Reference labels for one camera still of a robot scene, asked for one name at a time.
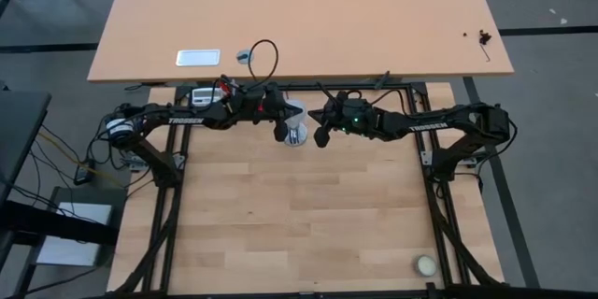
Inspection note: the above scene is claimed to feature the silver rectangular desk plate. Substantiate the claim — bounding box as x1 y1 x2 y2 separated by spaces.
175 49 221 68

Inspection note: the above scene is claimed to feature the black power adapter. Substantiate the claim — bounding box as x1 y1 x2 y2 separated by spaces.
73 158 96 187

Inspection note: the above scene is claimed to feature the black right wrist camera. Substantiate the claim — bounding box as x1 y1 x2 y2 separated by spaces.
312 123 335 150

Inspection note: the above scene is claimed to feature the grey desk calculator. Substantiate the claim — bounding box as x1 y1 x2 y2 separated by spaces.
191 86 226 107

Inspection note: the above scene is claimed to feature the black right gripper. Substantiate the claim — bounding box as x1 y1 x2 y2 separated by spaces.
308 90 381 137

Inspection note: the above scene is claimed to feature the dark side table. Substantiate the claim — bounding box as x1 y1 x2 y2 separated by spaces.
0 87 53 206

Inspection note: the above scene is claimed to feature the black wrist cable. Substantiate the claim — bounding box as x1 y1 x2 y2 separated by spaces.
372 87 413 116
246 38 280 93

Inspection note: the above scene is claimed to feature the white box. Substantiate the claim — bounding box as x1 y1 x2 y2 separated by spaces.
36 201 114 268

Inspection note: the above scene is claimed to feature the beige wooden desk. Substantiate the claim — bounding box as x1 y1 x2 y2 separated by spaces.
87 0 516 85

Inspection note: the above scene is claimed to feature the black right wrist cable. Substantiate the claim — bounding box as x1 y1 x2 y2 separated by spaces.
372 87 413 116

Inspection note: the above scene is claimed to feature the white lightbulb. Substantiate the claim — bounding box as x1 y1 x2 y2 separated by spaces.
284 98 308 133

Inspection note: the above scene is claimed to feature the black stand beam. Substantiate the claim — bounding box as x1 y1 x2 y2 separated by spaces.
0 199 119 247

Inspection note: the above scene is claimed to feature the black desk clamp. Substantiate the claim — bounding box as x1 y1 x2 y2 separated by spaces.
373 70 392 92

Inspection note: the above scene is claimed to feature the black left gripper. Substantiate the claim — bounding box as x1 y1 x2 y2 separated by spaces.
231 83 305 126

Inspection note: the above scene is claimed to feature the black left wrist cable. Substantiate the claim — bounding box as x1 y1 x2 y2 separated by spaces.
246 38 280 93

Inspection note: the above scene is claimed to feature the yellow cable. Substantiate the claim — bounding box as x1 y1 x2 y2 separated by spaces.
36 129 126 189

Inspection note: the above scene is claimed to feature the small white ball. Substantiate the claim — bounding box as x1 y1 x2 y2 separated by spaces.
413 254 439 278

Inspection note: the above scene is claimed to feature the black aluminium frame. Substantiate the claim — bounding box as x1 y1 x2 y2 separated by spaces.
114 81 508 299

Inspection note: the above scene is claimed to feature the metal lamp socket base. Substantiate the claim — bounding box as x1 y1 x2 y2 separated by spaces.
282 121 310 149

